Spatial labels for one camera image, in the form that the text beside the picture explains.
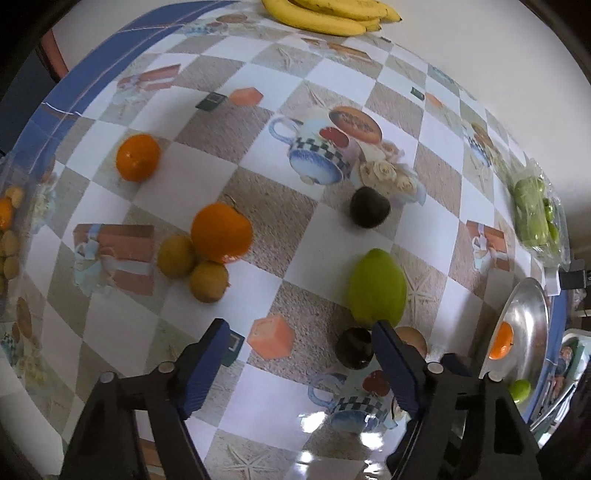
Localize orange with pale underside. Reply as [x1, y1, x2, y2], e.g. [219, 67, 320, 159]
[489, 322, 515, 361]

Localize yellow banana bunch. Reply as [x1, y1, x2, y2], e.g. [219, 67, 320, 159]
[261, 0, 403, 37]

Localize brown round fruit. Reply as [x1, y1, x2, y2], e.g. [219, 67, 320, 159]
[394, 326, 428, 358]

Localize green mango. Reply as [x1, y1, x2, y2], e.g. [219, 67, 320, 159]
[348, 248, 407, 329]

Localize small orange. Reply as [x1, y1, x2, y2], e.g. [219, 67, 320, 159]
[115, 133, 161, 182]

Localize reddish wooden board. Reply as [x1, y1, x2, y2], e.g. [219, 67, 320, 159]
[36, 32, 70, 84]

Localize green lime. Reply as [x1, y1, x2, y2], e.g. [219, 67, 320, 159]
[509, 379, 533, 405]

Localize plastic bag of green fruits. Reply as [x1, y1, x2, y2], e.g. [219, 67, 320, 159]
[508, 159, 571, 268]

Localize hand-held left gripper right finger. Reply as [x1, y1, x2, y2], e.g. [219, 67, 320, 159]
[372, 320, 542, 480]

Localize dark round fruit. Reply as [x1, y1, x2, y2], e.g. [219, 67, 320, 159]
[335, 327, 375, 370]

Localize plastic bag of small fruits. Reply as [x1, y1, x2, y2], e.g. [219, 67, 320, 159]
[0, 152, 56, 324]

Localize large orange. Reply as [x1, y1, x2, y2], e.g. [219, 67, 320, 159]
[191, 203, 254, 264]

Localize checkered printed tablecloth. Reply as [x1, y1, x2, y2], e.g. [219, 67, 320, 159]
[0, 0, 573, 480]

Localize silver metal plate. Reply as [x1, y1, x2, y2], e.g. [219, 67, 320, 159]
[478, 277, 551, 407]

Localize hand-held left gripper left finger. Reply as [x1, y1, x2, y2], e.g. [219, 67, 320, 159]
[59, 318, 232, 480]

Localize small yellow-brown fruit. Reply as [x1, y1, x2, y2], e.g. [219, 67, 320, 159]
[189, 261, 230, 304]
[157, 233, 197, 278]

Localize dark avocado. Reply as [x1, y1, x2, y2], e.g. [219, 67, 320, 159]
[349, 186, 391, 229]

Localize black box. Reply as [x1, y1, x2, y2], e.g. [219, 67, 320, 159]
[558, 261, 591, 289]

